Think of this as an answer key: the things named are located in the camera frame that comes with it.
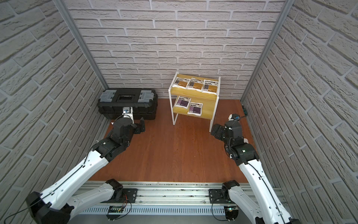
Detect right controller board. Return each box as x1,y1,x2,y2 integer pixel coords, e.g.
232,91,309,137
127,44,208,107
224,206,239,221

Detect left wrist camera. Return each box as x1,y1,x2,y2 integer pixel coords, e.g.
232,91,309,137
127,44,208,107
122,107,134,122

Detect yellow coffee bag bottom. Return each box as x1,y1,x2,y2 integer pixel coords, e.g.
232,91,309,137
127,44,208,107
172,77,191,89

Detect left controller board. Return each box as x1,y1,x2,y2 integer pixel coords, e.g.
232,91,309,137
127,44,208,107
106,206,127,221

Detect white frame wooden shelf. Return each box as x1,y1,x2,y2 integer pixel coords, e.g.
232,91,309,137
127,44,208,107
168,72,221,131

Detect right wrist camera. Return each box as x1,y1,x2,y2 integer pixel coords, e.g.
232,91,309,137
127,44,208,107
228,113,241,121

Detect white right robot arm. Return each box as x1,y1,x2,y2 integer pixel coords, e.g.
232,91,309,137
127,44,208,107
211,118,300,224

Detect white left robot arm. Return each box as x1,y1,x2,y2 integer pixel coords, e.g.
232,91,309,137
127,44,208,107
26,116,145,224

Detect yellow coffee bag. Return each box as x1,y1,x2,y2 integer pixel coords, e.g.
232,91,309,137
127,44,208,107
172,77,191,89
187,78,204,92
202,80,219,95

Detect black plastic toolbox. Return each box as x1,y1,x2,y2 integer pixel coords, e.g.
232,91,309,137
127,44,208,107
97,88,158,120

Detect purple coffee bag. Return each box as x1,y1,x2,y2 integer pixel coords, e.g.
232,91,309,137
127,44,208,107
187,102,203,116
174,96,192,109

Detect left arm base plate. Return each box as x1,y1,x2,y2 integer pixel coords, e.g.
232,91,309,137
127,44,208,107
103,188,138,203

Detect aluminium rail frame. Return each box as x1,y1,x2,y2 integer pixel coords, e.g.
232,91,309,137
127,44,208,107
47,117,297,224

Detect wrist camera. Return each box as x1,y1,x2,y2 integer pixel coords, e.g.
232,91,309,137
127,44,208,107
122,107,134,122
228,113,241,121

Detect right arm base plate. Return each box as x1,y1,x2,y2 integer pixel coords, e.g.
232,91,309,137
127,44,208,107
208,189,234,204

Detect controller board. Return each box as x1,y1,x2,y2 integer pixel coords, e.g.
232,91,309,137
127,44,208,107
106,206,127,221
224,206,239,221

